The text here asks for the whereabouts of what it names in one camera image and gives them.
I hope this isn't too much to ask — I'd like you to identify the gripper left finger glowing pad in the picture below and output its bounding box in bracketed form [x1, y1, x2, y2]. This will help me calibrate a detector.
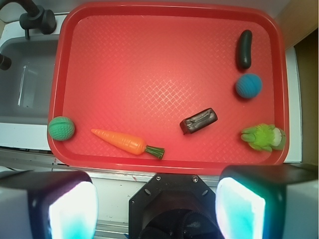
[0, 170, 98, 239]

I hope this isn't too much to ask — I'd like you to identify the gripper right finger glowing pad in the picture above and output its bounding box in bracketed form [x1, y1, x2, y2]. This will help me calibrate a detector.
[215, 164, 319, 239]

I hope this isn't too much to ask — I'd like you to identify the black box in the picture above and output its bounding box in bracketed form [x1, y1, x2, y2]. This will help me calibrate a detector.
[179, 108, 218, 134]

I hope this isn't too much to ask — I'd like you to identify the green toy lettuce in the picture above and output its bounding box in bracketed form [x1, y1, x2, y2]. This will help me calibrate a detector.
[241, 123, 287, 152]

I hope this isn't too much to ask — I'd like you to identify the green textured ball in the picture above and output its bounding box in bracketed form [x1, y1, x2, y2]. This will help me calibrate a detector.
[48, 116, 75, 141]

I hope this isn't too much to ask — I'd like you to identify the orange toy carrot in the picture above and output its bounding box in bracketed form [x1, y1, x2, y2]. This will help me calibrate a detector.
[91, 128, 165, 159]

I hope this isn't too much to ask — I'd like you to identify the blue textured ball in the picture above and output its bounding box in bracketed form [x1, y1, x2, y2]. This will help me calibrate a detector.
[235, 74, 263, 99]

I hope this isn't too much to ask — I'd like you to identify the grey sink basin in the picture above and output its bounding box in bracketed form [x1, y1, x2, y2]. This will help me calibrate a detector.
[0, 35, 59, 125]

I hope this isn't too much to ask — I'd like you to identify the dark green toy cucumber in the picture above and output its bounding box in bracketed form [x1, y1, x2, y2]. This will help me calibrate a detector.
[236, 29, 253, 70]

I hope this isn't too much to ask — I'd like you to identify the red plastic tray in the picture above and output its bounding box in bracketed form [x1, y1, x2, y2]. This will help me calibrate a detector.
[48, 2, 289, 175]

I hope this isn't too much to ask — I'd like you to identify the black faucet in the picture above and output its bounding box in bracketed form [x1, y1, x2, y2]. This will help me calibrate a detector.
[0, 0, 57, 40]

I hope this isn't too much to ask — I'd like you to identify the black faucet handle knob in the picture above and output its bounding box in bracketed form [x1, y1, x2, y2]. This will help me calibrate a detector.
[0, 54, 11, 70]

